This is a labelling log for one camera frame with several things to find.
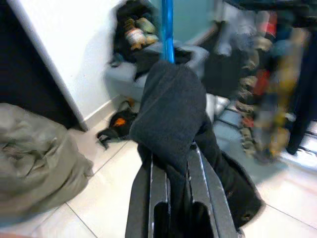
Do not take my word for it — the grey ottoman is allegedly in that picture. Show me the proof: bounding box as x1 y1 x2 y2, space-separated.
105 41 211 100

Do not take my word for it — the black bag with tan items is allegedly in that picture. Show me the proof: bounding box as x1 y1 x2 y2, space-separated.
112 0 161 67

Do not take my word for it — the grey printed shirt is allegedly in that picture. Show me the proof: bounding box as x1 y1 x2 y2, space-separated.
217 7 251 58

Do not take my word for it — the large black garment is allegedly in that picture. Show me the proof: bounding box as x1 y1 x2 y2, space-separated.
129 60 265 230

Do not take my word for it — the olive fabric bean bag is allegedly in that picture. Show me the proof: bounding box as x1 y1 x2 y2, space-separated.
0 103 94 224

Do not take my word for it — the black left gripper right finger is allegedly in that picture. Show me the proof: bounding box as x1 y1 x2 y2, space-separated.
187 142 238 238

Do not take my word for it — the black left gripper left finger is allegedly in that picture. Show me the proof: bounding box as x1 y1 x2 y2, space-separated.
125 151 172 238

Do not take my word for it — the black garment white stripe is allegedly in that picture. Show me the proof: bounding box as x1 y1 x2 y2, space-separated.
287 22 317 156

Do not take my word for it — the blue plastic clothes hanger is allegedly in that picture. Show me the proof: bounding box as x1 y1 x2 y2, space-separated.
159 0 176 65

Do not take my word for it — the black orange bag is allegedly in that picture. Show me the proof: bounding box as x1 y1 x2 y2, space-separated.
96 98 140 151

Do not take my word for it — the black door panel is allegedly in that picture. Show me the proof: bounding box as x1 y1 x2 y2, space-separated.
0 0 89 132

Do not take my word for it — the black clothes pile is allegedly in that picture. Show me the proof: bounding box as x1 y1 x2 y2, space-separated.
133 46 196 81

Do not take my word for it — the red black printed garment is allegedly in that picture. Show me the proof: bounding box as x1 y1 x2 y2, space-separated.
235 37 263 159

